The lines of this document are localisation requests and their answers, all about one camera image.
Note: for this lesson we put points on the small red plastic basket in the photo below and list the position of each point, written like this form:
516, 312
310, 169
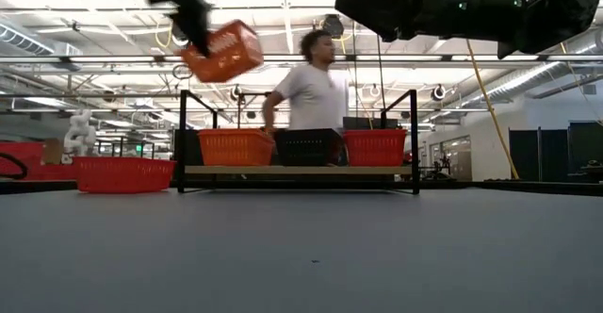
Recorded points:
374, 148

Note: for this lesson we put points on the black partition panels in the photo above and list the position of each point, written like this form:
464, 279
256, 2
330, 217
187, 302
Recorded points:
584, 148

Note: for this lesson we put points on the white lumpy figure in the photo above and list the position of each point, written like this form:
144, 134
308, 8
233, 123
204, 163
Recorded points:
80, 134

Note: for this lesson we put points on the black frame wooden shelf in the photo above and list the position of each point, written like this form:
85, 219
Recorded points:
292, 169

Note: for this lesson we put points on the large red plastic basket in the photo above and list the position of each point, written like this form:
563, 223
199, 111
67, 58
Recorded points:
122, 176

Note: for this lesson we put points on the large orange plastic basket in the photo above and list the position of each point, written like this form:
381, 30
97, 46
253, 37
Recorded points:
235, 148

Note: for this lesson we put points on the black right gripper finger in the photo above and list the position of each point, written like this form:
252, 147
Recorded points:
381, 11

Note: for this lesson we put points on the small orange plastic basket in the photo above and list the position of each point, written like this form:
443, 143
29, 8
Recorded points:
231, 58

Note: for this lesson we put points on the person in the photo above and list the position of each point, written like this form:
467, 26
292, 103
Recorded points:
313, 96

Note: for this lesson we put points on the large black plastic basket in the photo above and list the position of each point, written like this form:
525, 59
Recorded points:
308, 148

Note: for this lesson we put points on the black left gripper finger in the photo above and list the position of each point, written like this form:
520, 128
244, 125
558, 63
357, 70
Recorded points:
195, 25

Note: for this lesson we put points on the black metal rack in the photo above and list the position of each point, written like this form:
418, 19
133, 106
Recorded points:
125, 145

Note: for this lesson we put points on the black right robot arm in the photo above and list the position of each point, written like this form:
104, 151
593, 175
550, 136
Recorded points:
565, 11

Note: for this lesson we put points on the brown cardboard box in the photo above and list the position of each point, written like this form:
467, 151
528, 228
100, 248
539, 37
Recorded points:
53, 152

